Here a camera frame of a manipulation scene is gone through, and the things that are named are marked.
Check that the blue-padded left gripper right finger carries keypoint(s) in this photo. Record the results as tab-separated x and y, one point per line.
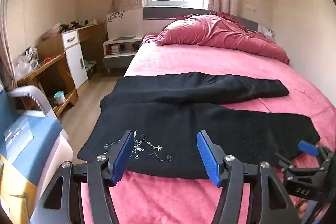
212	157

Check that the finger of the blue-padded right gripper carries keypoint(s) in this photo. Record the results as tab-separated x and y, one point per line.
308	148

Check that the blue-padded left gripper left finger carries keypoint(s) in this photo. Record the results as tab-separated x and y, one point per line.
117	158

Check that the black pants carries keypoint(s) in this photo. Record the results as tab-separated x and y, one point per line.
166	112

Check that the pink bed sheet mattress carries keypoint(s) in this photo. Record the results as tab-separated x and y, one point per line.
142	198

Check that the teal white jar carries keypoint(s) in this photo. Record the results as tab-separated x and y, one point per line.
59	97

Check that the blue white chair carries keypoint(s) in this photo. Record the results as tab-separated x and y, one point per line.
33	145

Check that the white grey bedside table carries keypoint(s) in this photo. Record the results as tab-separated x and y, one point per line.
120	51

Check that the wooden desk with white cabinet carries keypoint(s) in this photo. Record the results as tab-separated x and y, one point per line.
67	60

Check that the crumpled red duvet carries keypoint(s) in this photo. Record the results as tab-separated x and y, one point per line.
220	31

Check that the grey headboard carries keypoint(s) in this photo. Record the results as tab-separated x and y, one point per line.
172	13

